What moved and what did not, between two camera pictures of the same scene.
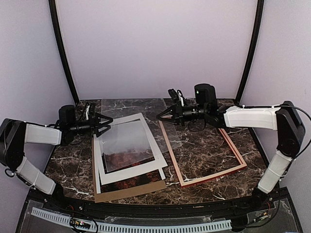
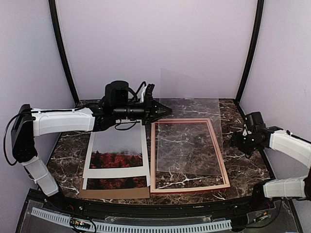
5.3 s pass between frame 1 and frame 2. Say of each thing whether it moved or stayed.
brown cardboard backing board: moved
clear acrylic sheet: moved
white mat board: moved
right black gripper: moved
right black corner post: stayed
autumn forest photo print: moved
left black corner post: stayed
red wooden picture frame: moved
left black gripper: moved
